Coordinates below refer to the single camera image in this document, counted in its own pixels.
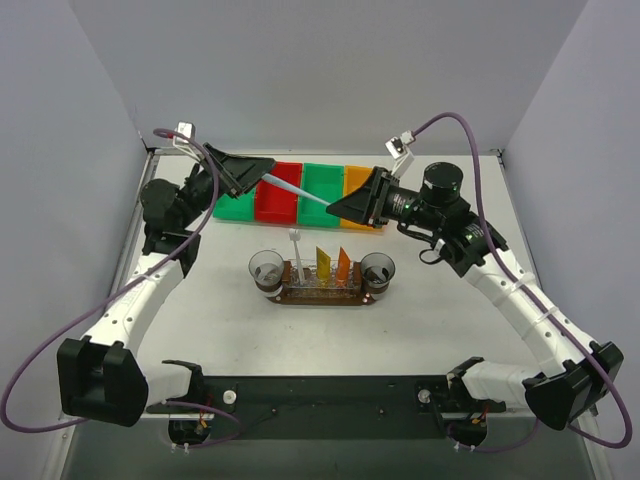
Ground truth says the orange toothpaste tube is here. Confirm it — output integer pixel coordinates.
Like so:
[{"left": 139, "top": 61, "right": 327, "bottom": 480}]
[
  {"left": 316, "top": 247, "right": 331, "bottom": 285},
  {"left": 335, "top": 247, "right": 351, "bottom": 286}
]

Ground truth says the dark tinted cup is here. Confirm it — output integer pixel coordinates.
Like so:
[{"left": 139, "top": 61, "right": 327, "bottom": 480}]
[{"left": 360, "top": 252, "right": 396, "bottom": 301}]

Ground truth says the white toothbrush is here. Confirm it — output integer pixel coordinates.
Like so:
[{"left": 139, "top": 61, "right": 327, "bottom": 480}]
[{"left": 288, "top": 229, "right": 306, "bottom": 286}]

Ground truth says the clear rack with brown ends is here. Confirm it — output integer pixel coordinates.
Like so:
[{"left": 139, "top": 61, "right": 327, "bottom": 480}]
[{"left": 282, "top": 260, "right": 362, "bottom": 299}]

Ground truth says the clear plastic cup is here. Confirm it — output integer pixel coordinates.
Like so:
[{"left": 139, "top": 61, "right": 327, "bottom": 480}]
[{"left": 248, "top": 250, "right": 284, "bottom": 299}]

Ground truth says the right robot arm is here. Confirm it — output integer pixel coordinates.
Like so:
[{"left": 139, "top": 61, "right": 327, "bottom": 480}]
[{"left": 326, "top": 162, "right": 623, "bottom": 430}]

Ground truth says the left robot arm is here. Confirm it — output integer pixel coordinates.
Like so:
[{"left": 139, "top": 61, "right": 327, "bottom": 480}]
[{"left": 57, "top": 144, "right": 276, "bottom": 427}]

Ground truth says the brown wooden oval tray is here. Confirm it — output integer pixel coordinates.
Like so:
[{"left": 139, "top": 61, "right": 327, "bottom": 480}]
[{"left": 267, "top": 285, "right": 388, "bottom": 307}]

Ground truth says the yellow bin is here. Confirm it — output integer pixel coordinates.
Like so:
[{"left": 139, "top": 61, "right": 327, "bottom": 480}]
[{"left": 340, "top": 165, "right": 385, "bottom": 232}]

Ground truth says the left green bin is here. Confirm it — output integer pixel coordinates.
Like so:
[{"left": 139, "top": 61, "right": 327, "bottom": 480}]
[{"left": 213, "top": 190, "right": 255, "bottom": 222}]

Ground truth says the green bin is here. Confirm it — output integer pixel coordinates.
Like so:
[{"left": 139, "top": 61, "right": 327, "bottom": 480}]
[
  {"left": 213, "top": 190, "right": 255, "bottom": 222},
  {"left": 297, "top": 163, "right": 344, "bottom": 228}
]

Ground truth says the middle green bin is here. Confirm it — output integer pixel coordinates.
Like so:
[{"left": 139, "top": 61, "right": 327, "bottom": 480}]
[{"left": 297, "top": 163, "right": 344, "bottom": 228}]

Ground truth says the red bin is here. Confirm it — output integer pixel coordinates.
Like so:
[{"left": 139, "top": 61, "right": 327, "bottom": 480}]
[{"left": 254, "top": 162, "right": 303, "bottom": 225}]

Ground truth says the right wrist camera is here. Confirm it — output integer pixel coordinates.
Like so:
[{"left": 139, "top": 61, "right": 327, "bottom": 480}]
[{"left": 385, "top": 130, "right": 415, "bottom": 178}]

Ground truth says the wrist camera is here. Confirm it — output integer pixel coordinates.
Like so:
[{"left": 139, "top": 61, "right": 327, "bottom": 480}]
[
  {"left": 172, "top": 121, "right": 204, "bottom": 161},
  {"left": 385, "top": 130, "right": 415, "bottom": 178}
]

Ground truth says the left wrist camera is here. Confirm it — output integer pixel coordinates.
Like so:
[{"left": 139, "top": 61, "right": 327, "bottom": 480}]
[{"left": 172, "top": 121, "right": 204, "bottom": 161}]

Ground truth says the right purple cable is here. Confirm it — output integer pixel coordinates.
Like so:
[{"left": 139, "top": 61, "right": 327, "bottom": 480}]
[{"left": 413, "top": 112, "right": 634, "bottom": 454}]

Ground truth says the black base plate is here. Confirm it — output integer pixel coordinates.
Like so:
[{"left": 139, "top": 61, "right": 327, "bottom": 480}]
[{"left": 173, "top": 374, "right": 506, "bottom": 440}]

